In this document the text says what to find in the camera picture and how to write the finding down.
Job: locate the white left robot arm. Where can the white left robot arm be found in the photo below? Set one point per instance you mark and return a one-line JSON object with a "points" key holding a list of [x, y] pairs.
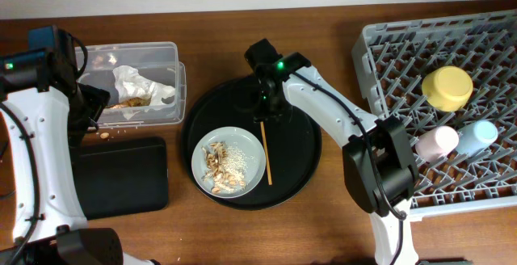
{"points": [[47, 112]]}

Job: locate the yellow bowl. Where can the yellow bowl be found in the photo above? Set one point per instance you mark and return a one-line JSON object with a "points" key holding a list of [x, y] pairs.
{"points": [[447, 88]]}

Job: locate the round black tray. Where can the round black tray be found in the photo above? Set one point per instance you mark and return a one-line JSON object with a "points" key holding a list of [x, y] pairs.
{"points": [[294, 143]]}

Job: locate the nut crumb on table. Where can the nut crumb on table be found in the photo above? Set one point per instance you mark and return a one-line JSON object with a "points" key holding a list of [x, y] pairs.
{"points": [[104, 135]]}

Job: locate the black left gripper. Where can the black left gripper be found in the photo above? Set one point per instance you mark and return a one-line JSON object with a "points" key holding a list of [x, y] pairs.
{"points": [[98, 98]]}

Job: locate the crumpled white tissue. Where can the crumpled white tissue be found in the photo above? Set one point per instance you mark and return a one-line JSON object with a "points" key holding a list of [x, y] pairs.
{"points": [[158, 84]]}

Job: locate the food scraps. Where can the food scraps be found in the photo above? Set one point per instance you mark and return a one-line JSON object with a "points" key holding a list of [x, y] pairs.
{"points": [[226, 168]]}

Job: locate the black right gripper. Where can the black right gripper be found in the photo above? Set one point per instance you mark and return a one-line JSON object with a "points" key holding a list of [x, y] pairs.
{"points": [[259, 110]]}

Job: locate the clear plastic waste bin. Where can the clear plastic waste bin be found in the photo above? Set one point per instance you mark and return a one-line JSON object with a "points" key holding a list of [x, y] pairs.
{"points": [[102, 59]]}

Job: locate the gold snack wrapper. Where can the gold snack wrapper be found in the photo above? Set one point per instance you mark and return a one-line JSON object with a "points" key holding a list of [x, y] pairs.
{"points": [[133, 102]]}

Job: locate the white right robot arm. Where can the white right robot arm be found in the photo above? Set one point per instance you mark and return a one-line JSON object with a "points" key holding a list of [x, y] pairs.
{"points": [[379, 167]]}

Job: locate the blue cup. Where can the blue cup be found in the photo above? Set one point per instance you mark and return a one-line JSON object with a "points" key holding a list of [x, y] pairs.
{"points": [[476, 137]]}

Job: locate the grey plate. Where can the grey plate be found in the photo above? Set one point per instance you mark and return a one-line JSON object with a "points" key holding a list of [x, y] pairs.
{"points": [[244, 140]]}

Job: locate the grey dishwasher rack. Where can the grey dishwasher rack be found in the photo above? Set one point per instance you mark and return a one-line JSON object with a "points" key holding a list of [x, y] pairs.
{"points": [[392, 59]]}

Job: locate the pink cup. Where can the pink cup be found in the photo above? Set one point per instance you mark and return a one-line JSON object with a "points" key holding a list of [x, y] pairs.
{"points": [[438, 142]]}

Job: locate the black rectangular tray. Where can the black rectangular tray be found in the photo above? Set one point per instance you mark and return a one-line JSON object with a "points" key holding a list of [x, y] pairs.
{"points": [[121, 178]]}

